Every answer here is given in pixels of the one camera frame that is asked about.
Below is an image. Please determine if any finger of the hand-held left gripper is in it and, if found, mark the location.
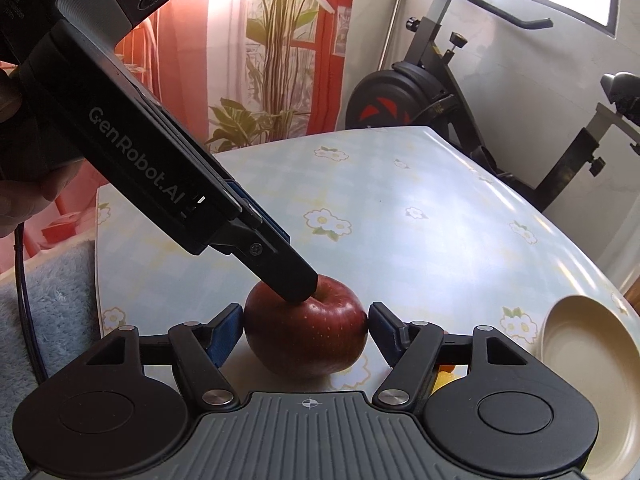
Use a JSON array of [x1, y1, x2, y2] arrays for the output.
[[222, 177, 291, 243], [206, 214, 320, 306]]

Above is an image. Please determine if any black exercise bike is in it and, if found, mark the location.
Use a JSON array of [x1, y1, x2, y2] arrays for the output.
[[345, 0, 640, 213]]

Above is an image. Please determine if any beige oval plate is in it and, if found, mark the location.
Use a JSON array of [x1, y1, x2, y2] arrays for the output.
[[537, 296, 640, 480]]

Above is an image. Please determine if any person's left hand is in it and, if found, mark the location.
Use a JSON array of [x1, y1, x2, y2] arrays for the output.
[[0, 71, 73, 239]]

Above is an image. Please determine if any large red apple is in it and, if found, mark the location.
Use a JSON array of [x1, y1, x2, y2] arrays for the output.
[[243, 275, 370, 378]]

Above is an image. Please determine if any light blue fluffy blanket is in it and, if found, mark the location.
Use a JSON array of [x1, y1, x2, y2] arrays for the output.
[[0, 240, 101, 480]]

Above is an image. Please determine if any large yellow lemon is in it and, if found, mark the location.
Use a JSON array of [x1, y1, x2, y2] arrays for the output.
[[431, 373, 468, 396]]

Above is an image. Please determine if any plant printed curtain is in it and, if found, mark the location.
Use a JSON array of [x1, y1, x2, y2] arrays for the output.
[[205, 0, 358, 155]]

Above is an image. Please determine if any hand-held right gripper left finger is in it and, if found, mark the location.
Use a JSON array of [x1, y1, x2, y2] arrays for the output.
[[85, 302, 246, 409]]

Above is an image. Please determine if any black cable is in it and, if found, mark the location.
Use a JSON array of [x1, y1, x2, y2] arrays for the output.
[[12, 222, 51, 386]]

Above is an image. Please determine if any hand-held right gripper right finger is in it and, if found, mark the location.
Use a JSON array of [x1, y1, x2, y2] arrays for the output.
[[367, 301, 531, 408]]

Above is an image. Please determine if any pink red curtain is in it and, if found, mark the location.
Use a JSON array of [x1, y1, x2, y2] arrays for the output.
[[0, 10, 213, 261]]

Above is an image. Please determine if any metal pole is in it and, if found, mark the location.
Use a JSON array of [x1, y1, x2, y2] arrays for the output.
[[377, 0, 408, 68]]

